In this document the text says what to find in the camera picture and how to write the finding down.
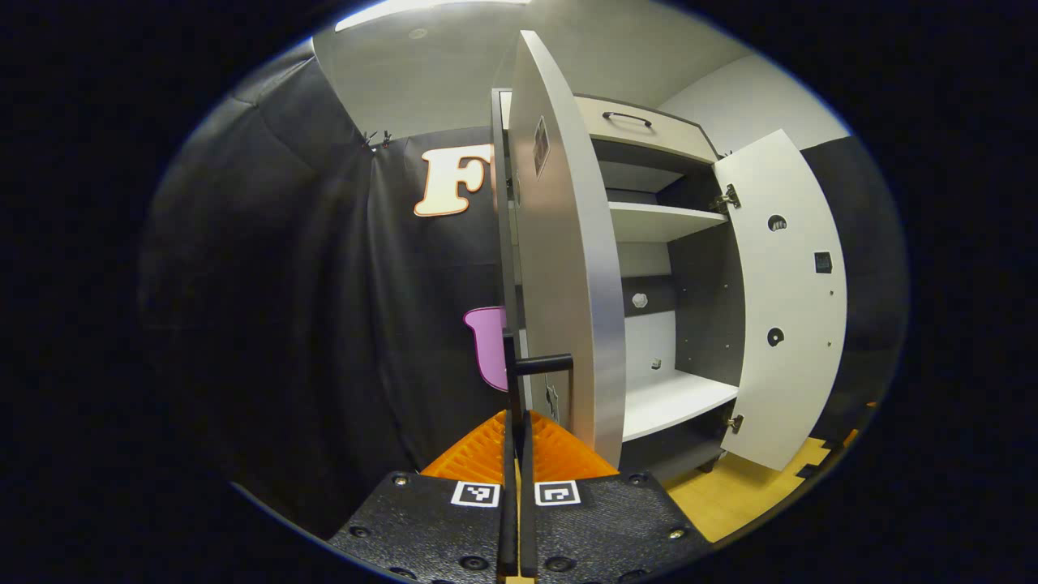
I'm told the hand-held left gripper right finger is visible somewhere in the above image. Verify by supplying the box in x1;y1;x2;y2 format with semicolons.
519;410;714;581

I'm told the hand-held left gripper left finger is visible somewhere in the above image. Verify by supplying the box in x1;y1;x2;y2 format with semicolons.
328;410;518;581

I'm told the black door handle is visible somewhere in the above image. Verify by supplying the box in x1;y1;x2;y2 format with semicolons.
503;327;575;431

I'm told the beige double-door shoe cabinet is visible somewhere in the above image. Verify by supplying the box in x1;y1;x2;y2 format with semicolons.
491;88;747;483

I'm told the beige cabinet door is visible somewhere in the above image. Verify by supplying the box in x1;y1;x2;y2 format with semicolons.
507;31;627;470
714;130;848;471

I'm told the white cabinet shelf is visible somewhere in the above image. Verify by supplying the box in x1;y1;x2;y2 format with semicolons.
608;201;728;243
623;371;739;443

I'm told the black backdrop cloth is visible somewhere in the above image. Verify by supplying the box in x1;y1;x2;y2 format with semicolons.
138;41;909;540

